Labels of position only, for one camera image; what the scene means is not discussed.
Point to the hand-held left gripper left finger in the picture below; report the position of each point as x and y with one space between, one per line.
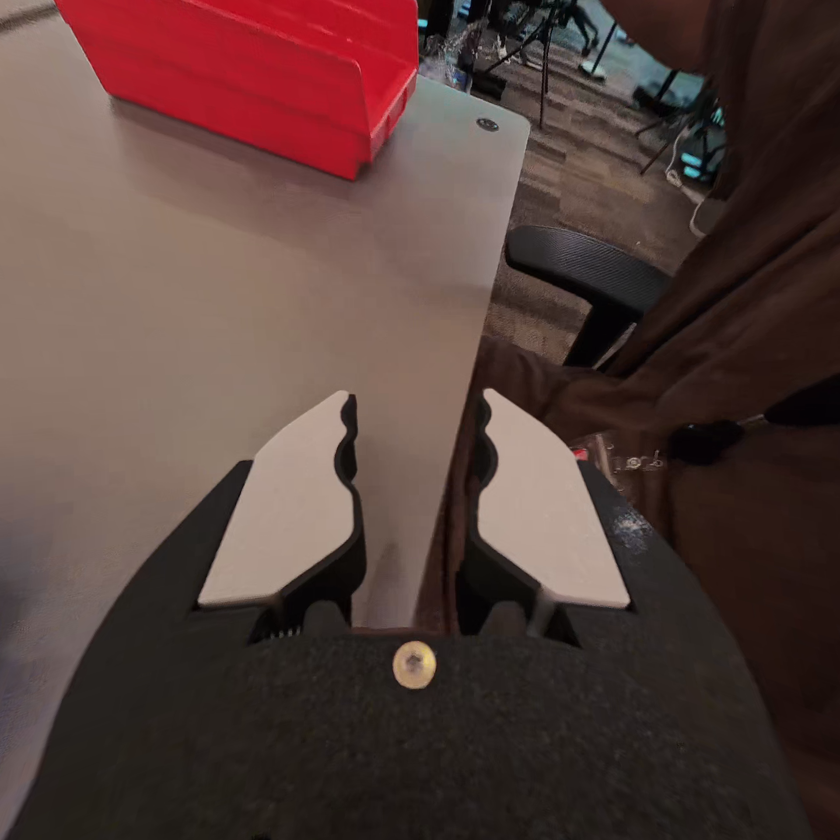
286 519

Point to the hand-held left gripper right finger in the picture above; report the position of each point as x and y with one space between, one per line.
545 519

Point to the red plastic bin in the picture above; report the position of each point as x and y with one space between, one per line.
250 79

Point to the grey desk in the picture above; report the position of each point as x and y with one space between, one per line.
197 302

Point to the black office chair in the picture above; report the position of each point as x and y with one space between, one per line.
591 269

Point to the person's brown clothing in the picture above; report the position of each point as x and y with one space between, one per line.
748 328

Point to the black tripod stand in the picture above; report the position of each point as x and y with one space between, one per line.
532 40

